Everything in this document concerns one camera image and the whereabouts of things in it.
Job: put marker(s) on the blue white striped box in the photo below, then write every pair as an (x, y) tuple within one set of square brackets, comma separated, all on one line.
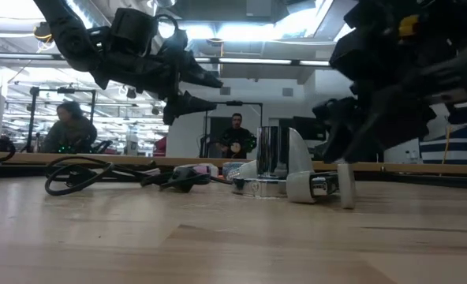
[(454, 146)]

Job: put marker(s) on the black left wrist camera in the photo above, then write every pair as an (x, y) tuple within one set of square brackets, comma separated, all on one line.
[(133, 25)]

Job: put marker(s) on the light wooden desk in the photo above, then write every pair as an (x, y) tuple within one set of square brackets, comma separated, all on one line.
[(139, 159)]

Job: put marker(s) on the black computer monitor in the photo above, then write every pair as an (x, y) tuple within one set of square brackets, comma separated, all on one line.
[(304, 128)]

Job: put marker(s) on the black background frame stand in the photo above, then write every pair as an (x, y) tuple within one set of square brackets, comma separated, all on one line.
[(233, 103), (32, 118)]

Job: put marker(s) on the person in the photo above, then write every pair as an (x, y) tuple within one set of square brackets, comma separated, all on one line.
[(237, 138), (69, 134)]

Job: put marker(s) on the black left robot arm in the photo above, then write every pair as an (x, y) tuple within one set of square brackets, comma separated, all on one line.
[(72, 39)]

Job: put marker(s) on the red background bin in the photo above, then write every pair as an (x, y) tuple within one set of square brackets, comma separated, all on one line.
[(160, 148)]

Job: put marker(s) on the pink white stapler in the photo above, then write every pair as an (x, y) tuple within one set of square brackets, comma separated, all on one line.
[(204, 169)]

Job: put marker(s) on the small white bottle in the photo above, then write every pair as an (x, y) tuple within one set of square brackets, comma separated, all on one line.
[(414, 157), (407, 157)]

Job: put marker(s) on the black aluminium table frame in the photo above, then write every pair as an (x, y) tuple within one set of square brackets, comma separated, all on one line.
[(12, 170)]

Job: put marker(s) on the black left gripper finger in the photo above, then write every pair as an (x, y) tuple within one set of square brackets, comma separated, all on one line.
[(186, 106), (202, 77)]

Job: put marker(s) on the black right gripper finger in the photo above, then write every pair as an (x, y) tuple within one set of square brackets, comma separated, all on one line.
[(338, 118), (391, 122)]

